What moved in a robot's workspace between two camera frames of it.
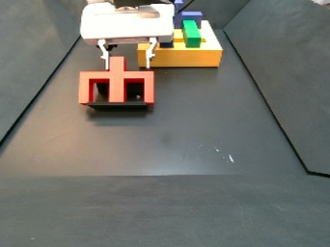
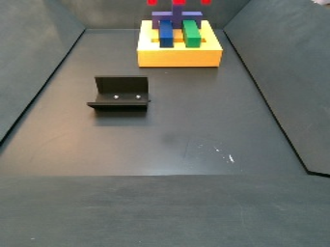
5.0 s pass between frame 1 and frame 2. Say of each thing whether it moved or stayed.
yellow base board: stayed
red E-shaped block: moved
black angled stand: stayed
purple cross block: stayed
